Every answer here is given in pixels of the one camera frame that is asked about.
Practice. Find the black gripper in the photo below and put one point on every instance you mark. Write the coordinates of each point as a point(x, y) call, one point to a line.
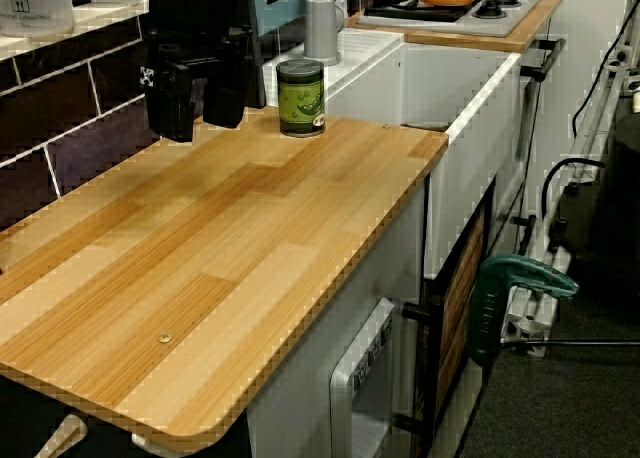
point(200, 13)

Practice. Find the green pea can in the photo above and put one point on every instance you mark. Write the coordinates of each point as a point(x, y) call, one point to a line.
point(301, 103)

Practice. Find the white toy sink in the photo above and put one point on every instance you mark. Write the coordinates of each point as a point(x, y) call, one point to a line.
point(465, 178)

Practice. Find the grey toy faucet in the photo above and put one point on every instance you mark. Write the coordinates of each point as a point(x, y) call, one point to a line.
point(322, 23)

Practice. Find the white printed lidded jar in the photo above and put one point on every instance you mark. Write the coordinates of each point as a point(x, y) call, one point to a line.
point(35, 8)

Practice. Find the black stove grate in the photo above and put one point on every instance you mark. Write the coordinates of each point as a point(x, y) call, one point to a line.
point(400, 5)

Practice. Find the white toy kitchen cabinet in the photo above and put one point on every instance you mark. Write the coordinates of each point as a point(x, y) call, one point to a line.
point(300, 378)

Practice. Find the black stove knob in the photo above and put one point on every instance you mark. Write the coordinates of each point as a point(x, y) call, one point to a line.
point(487, 9)

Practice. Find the grey stove top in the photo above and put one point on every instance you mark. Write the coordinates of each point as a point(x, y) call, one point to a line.
point(495, 22)

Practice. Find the wooden slat cabinet door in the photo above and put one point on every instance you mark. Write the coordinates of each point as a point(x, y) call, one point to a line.
point(462, 288)

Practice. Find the black towel bar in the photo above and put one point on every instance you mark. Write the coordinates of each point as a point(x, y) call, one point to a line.
point(547, 58)

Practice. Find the aluminium frame rail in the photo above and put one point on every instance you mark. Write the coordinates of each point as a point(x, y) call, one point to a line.
point(535, 303)

